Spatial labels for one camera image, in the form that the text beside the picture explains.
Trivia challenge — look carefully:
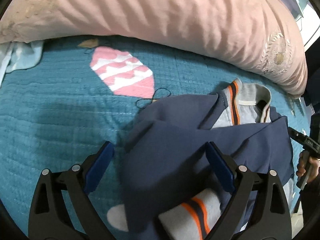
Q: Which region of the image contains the grey navy varsity jacket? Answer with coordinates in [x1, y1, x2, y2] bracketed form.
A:
[122, 79, 294, 239]

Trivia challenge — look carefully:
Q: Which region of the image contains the person's right hand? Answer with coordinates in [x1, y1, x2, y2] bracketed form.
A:
[295, 149, 320, 183]

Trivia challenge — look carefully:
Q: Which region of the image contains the teal quilted bed cover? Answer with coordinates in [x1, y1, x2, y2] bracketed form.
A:
[1, 36, 310, 233]

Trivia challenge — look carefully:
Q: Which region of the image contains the pink folded quilt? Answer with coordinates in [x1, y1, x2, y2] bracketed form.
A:
[1, 0, 308, 98]

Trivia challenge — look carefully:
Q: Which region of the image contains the light blue cloth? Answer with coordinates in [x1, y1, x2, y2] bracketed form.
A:
[1, 40, 44, 82]

